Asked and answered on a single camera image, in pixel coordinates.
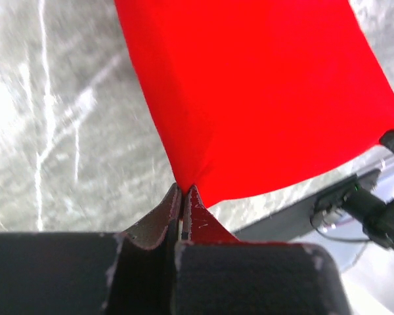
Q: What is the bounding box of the black base beam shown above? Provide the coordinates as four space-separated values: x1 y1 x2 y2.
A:
233 169 381 242

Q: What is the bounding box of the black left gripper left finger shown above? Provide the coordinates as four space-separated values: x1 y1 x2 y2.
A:
0 185 181 314

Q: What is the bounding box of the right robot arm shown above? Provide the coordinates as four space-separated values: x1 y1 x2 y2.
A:
309 175 394 250

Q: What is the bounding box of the bright red t shirt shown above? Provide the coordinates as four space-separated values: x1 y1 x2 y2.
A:
116 1 394 207

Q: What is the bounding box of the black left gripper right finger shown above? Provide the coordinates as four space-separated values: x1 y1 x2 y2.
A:
174 186 351 314

